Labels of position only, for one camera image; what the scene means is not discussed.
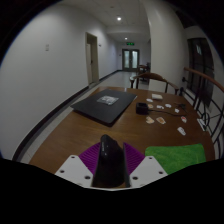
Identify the black closed laptop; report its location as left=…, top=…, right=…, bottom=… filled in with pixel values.
left=70, top=87, right=138, bottom=127

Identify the distant wooden chair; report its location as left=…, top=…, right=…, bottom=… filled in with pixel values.
left=137, top=64, right=151, bottom=76

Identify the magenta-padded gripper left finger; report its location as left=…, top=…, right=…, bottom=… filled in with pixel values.
left=54, top=142, right=102, bottom=188

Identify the green mouse pad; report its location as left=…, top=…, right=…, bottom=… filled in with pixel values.
left=144, top=143, right=207, bottom=175

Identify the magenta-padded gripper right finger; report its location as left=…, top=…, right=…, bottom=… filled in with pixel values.
left=123, top=142, right=169, bottom=189

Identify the glass double door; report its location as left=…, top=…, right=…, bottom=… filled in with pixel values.
left=121, top=48, right=140, bottom=72

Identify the flat white box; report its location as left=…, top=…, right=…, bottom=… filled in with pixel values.
left=151, top=93, right=164, bottom=101

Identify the black computer mouse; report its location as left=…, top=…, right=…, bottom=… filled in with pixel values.
left=91, top=134, right=131, bottom=188

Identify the small black box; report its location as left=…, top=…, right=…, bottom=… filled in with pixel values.
left=135, top=102, right=149, bottom=116

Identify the dark tall window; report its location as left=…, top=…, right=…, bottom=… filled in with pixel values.
left=186, top=37, right=216, bottom=108

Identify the wooden armchair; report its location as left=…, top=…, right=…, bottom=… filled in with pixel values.
left=129, top=72, right=181, bottom=96

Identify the small orange beige sticker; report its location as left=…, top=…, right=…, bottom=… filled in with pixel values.
left=155, top=116, right=167, bottom=125

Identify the black railing with wooden handrail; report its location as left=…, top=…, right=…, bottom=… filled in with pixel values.
left=179, top=66, right=224, bottom=162

